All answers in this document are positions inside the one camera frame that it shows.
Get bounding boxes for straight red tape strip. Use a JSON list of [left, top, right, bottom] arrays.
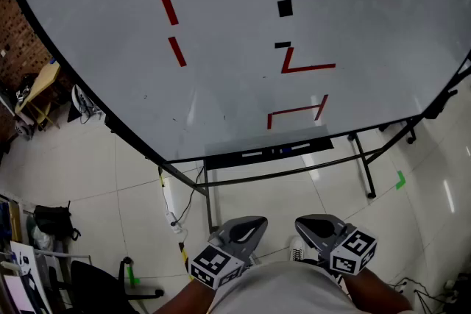
[[168, 36, 188, 68], [159, 0, 180, 26]]

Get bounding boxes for person's white shoe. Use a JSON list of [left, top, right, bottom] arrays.
[[288, 235, 306, 262]]

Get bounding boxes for white round fan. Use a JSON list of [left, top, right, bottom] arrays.
[[71, 84, 105, 123]]

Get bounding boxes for person's white shirt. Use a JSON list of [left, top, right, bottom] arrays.
[[208, 260, 369, 314]]

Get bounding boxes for person's left forearm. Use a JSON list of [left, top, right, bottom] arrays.
[[153, 277, 222, 314]]

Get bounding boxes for U-shaped red tape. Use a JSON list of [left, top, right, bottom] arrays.
[[266, 94, 330, 131]]

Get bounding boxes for black power cable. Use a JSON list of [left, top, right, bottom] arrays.
[[170, 165, 205, 227]]

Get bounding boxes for black marker tray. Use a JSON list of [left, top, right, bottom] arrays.
[[203, 138, 335, 171]]

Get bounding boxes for yellow and black floor tape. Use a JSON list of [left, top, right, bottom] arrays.
[[157, 165, 195, 282]]

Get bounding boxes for black backpack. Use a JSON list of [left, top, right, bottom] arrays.
[[32, 200, 82, 242]]

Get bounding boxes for cluttered storage shelf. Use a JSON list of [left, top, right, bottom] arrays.
[[0, 190, 93, 314]]

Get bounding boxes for black office chair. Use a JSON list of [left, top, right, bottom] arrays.
[[68, 256, 166, 314]]

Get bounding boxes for L-shaped red tape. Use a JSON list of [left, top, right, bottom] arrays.
[[280, 46, 337, 75]]

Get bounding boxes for yellow table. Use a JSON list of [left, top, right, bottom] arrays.
[[14, 61, 62, 130]]

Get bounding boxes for black metal whiteboard stand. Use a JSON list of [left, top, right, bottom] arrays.
[[157, 51, 471, 233]]

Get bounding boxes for tangle of black cables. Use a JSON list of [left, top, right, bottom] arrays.
[[388, 271, 471, 314]]

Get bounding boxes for person's right forearm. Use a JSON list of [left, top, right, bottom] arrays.
[[344, 266, 416, 314]]

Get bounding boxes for square black tape piece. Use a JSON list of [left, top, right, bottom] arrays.
[[277, 0, 294, 18]]

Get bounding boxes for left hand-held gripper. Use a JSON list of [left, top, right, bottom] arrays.
[[188, 215, 269, 290]]

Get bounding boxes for white power strip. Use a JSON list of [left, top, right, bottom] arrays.
[[165, 211, 184, 235]]

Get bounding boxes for large white whiteboard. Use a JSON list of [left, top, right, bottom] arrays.
[[0, 0, 471, 165]]

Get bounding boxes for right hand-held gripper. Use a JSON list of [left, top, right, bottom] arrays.
[[294, 213, 378, 276]]

